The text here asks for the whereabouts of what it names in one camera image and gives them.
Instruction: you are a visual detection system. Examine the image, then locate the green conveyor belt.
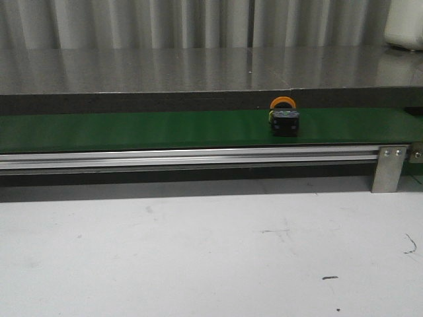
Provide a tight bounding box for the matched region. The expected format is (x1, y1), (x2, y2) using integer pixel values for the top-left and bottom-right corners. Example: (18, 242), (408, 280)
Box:
(1, 108), (422, 154)

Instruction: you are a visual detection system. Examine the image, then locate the steel conveyor end plate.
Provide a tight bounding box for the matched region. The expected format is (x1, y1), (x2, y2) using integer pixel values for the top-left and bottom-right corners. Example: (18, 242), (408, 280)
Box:
(408, 142), (423, 164)

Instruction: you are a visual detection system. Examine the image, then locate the steel conveyor support bracket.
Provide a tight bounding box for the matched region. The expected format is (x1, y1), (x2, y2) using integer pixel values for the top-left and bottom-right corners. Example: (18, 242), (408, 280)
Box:
(371, 146), (407, 194)

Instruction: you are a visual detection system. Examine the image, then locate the grey pleated curtain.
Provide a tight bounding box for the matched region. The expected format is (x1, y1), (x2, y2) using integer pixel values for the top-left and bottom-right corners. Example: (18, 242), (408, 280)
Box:
(1, 1), (390, 49)

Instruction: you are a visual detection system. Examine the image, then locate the yellow mushroom push button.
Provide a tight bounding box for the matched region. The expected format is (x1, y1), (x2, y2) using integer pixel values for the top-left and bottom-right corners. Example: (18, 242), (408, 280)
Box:
(268, 96), (300, 137)

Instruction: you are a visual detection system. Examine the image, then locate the dark grey stone counter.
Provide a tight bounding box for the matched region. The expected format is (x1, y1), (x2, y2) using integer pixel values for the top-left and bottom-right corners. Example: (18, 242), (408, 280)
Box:
(1, 46), (422, 115)

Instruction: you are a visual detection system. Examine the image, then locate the aluminium conveyor side rail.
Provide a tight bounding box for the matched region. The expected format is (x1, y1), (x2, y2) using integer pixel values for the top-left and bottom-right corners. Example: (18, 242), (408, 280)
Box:
(1, 145), (379, 171)

